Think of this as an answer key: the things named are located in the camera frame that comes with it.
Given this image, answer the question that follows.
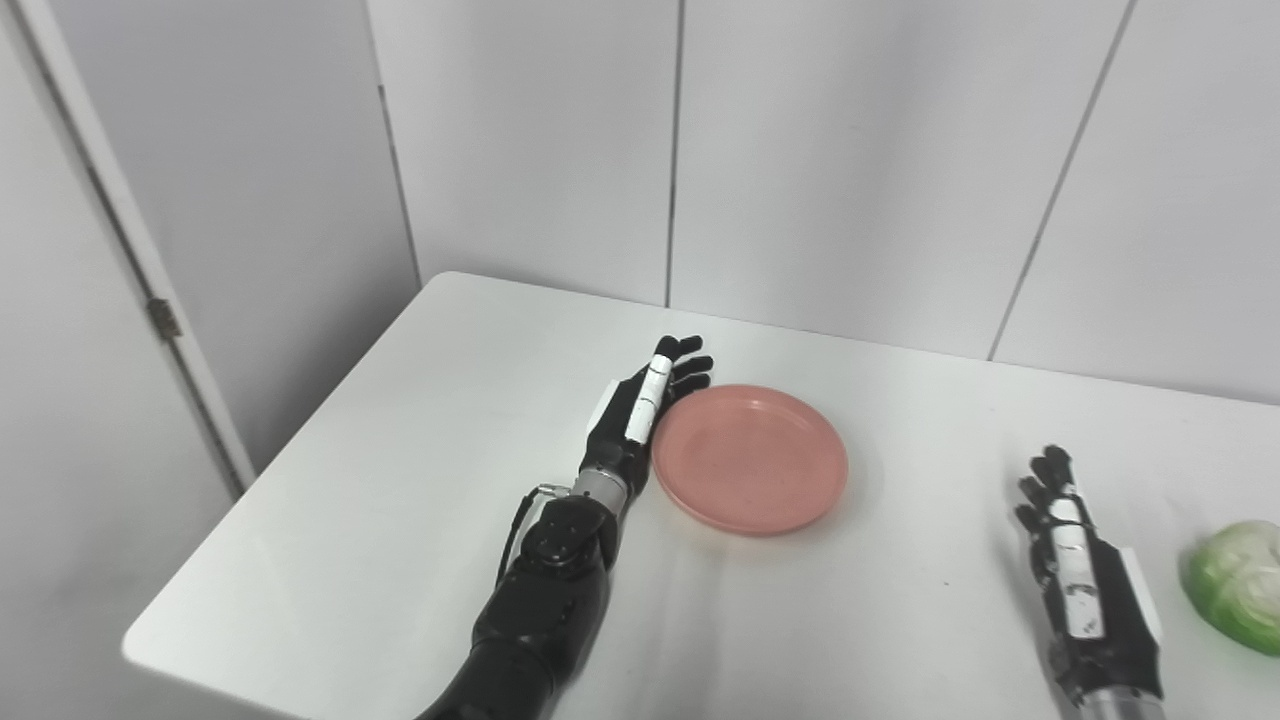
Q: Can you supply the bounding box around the pink plate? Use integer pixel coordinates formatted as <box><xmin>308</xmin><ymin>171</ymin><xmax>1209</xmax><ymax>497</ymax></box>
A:
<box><xmin>651</xmin><ymin>384</ymin><xmax>850</xmax><ymax>537</ymax></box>

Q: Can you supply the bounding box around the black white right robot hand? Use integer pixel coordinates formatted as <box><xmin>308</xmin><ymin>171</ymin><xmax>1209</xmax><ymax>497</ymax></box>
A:
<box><xmin>1013</xmin><ymin>445</ymin><xmax>1166</xmax><ymax>708</ymax></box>

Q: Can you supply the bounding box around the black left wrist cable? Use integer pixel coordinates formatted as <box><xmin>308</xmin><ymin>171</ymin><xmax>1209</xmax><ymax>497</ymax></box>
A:
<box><xmin>496</xmin><ymin>484</ymin><xmax>573</xmax><ymax>587</ymax></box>

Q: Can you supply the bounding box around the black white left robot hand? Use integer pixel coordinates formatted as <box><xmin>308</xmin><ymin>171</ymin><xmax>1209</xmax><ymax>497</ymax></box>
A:
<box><xmin>580</xmin><ymin>335</ymin><xmax>715</xmax><ymax>501</ymax></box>

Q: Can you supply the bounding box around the green cabbage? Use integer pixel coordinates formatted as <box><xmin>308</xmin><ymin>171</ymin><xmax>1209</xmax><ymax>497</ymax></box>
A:
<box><xmin>1184</xmin><ymin>520</ymin><xmax>1280</xmax><ymax>658</ymax></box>

